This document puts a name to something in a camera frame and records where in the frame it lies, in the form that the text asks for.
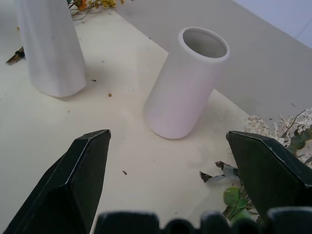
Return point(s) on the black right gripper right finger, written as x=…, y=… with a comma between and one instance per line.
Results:
x=265, y=175

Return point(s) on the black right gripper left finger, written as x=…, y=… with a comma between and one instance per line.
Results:
x=73, y=185

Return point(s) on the white cylindrical vase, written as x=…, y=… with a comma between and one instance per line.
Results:
x=185, y=85

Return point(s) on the tall white faceted vase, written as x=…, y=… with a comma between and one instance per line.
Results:
x=51, y=48

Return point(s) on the white and green flower bouquet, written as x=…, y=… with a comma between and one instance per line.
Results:
x=290, y=136

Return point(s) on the yellow and orange flower bouquet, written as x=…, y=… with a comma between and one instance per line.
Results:
x=92, y=6

